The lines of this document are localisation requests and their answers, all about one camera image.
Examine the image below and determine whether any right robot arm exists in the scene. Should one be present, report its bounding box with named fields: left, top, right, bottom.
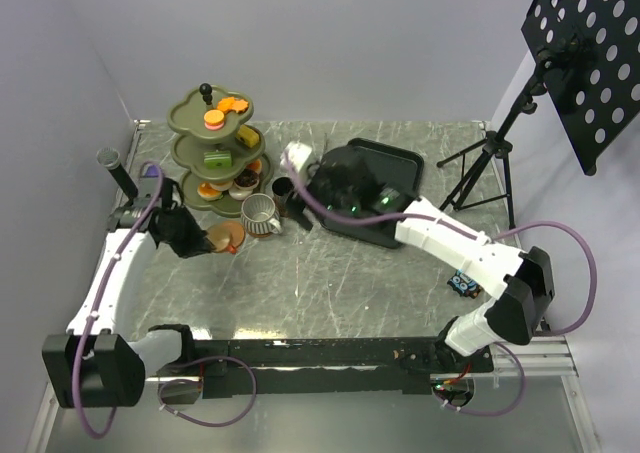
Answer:
left=281, top=142, right=553, bottom=372

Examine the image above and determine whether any green layered cake slice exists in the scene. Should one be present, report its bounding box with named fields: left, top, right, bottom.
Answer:
left=203, top=150, right=233, bottom=169

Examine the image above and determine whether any black perforated board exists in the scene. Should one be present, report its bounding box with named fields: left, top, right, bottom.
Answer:
left=521, top=0, right=639, bottom=176

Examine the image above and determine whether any orange flower cookie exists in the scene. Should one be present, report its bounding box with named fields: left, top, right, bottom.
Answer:
left=231, top=98, right=250, bottom=114

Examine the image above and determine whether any purple handled tool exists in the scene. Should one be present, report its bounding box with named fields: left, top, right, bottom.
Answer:
left=139, top=164, right=161, bottom=179

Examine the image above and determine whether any black handheld microphone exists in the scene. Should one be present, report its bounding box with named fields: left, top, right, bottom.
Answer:
left=96, top=147, right=138, bottom=206

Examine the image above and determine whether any light wooden coaster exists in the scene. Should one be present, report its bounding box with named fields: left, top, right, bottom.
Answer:
left=220, top=220, right=246, bottom=251
left=248, top=232, right=274, bottom=239

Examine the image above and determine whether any purple cable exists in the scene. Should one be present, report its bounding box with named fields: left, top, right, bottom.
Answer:
left=71, top=161, right=165, bottom=439
left=279, top=155, right=599, bottom=418

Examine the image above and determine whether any orange glazed donut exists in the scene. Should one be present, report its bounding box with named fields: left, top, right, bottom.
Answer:
left=197, top=182, right=223, bottom=202

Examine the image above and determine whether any yellow layered cake slice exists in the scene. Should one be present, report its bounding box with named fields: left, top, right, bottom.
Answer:
left=236, top=125, right=261, bottom=149

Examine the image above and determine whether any white cream donut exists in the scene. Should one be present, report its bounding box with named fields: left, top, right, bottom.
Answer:
left=228, top=187, right=253, bottom=202

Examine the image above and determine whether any copper cup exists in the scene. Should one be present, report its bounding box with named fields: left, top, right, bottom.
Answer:
left=207, top=226, right=237, bottom=254

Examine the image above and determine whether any ribbed grey bowl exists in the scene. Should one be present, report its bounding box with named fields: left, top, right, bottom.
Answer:
left=241, top=193, right=283, bottom=236

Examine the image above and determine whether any green three-tier serving stand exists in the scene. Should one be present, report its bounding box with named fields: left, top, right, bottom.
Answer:
left=167, top=83, right=274, bottom=218

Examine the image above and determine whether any dark metal cup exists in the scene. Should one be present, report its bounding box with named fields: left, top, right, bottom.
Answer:
left=271, top=177, right=294, bottom=205

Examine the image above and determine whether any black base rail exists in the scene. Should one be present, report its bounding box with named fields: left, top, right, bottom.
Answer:
left=160, top=337, right=494, bottom=399

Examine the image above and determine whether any black tripod stand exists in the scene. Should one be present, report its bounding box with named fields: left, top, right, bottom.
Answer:
left=436, top=41, right=578, bottom=229

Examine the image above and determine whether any black serving tray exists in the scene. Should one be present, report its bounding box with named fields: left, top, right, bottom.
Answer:
left=307, top=138, right=424, bottom=219

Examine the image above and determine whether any round orange cracker biscuit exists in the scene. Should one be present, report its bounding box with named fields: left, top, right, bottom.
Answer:
left=203, top=109, right=225, bottom=124

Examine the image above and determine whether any pink macaron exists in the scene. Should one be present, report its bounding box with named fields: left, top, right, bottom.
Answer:
left=204, top=122, right=225, bottom=131

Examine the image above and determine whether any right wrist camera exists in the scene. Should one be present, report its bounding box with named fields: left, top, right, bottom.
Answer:
left=280, top=141, right=316, bottom=177

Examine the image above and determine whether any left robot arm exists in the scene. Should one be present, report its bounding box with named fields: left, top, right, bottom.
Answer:
left=42, top=176, right=213, bottom=409

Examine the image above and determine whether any dark wooden coaster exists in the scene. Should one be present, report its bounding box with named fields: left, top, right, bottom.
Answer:
left=276, top=202, right=292, bottom=217

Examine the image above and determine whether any small owl sticker box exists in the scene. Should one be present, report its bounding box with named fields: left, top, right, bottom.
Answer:
left=447, top=270, right=482, bottom=299

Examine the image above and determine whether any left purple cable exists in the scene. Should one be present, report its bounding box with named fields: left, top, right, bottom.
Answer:
left=71, top=161, right=165, bottom=439

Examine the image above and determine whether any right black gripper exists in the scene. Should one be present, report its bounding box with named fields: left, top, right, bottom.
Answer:
left=281, top=159, right=359, bottom=233

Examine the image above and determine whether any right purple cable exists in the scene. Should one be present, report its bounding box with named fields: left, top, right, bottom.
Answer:
left=279, top=155, right=599, bottom=418

